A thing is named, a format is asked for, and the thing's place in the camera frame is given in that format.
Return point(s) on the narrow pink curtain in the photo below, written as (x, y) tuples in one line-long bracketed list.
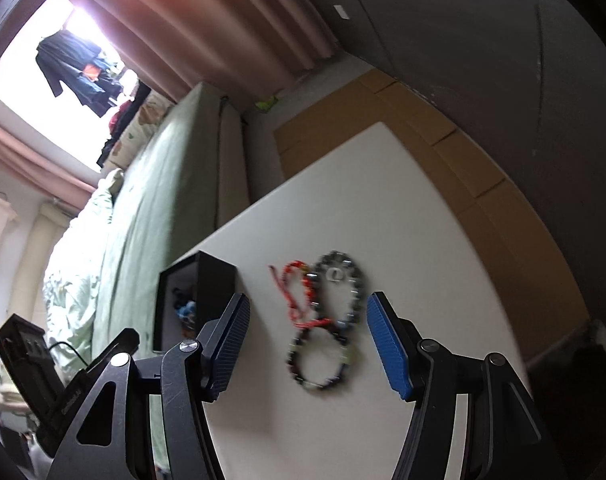
[(28, 155)]

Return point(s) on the black jewelry box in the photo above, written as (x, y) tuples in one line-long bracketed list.
[(215, 285)]

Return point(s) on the brown cardboard sheets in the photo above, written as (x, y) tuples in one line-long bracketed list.
[(483, 220)]

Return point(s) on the pile of clothes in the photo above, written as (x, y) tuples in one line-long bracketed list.
[(118, 125)]

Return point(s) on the dark brown wardrobe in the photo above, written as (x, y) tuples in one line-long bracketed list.
[(483, 85)]

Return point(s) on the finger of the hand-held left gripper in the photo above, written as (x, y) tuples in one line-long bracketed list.
[(125, 340)]

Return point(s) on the bed with green sheet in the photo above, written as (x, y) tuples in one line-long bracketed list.
[(183, 170)]

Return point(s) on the dark hanging clothes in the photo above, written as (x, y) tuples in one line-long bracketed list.
[(78, 70)]

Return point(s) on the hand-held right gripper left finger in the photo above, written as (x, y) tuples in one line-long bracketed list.
[(228, 345)]

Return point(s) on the white wall socket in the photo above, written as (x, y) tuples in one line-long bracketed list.
[(342, 11)]

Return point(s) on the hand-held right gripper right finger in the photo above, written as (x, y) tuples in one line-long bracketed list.
[(388, 345)]

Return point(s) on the pale green quilt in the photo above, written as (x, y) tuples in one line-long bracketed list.
[(83, 260)]

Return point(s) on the wide pink curtain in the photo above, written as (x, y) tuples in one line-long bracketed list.
[(223, 20)]

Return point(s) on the green scrap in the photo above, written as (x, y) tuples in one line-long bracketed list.
[(265, 103)]

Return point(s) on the floral pillow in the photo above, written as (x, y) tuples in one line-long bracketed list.
[(143, 125)]

